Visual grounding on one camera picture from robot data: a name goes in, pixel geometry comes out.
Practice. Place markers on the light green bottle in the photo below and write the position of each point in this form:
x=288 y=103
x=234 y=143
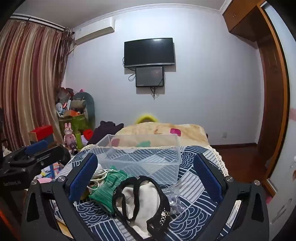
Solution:
x=78 y=140

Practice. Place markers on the dark green plush cushion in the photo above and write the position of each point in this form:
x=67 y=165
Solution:
x=90 y=109

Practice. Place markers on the dark purple garment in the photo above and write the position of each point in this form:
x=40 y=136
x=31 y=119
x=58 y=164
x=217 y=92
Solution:
x=104 y=132

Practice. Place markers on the red box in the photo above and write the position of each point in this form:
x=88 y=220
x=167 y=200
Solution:
x=41 y=132

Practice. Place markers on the clear plastic storage box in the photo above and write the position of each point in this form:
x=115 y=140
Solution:
x=143 y=162

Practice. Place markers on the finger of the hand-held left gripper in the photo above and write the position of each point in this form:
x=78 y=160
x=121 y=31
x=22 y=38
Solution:
x=37 y=147
x=54 y=156

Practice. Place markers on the small wall monitor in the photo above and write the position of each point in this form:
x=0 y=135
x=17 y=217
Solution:
x=149 y=76

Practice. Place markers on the wooden wardrobe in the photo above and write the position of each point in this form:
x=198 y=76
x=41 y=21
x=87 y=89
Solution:
x=272 y=92

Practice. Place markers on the yellow round rim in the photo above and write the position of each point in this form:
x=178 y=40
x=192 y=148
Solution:
x=145 y=117

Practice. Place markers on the red round object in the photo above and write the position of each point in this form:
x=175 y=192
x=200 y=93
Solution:
x=88 y=134

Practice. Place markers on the curtain rail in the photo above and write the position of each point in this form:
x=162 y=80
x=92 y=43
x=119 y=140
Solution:
x=37 y=20

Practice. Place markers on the white door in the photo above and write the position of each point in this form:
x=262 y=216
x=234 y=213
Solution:
x=286 y=139

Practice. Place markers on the large wall television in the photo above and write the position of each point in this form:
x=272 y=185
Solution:
x=149 y=52

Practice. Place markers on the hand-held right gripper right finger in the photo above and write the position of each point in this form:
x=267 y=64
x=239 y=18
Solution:
x=208 y=177

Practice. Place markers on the white wall socket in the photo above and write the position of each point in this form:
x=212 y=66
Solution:
x=224 y=134

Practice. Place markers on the white soft cloth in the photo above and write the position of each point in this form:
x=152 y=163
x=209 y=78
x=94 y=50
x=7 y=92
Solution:
x=143 y=204

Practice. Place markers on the striped brown curtain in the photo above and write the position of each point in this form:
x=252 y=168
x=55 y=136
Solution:
x=30 y=81

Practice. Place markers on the pile of toys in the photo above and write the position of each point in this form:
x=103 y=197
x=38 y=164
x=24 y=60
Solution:
x=64 y=102

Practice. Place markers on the beige fluffy blanket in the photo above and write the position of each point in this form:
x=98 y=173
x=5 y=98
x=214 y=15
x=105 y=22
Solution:
x=185 y=136

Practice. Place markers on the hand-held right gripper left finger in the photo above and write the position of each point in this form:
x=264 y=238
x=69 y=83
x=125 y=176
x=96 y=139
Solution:
x=81 y=178

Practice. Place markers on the pink bunny toy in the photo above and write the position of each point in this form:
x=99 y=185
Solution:
x=69 y=138

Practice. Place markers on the blue wave-patterned cloth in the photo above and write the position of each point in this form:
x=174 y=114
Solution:
x=189 y=213

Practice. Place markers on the clear crinkled plastic bag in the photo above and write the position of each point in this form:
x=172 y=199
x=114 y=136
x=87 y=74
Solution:
x=174 y=202

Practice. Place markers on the green cardboard box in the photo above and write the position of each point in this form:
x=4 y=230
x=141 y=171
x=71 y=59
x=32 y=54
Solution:
x=79 y=122

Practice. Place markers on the green knitted glove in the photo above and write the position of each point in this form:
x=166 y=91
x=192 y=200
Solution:
x=106 y=188

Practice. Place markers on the white air conditioner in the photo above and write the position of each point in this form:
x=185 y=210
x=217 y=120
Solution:
x=94 y=32

